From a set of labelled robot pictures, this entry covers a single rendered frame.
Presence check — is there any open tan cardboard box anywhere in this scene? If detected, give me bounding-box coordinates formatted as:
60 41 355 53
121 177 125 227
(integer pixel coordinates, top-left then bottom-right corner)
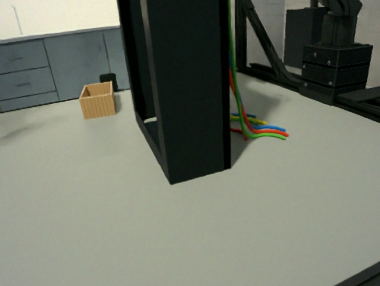
79 81 116 120

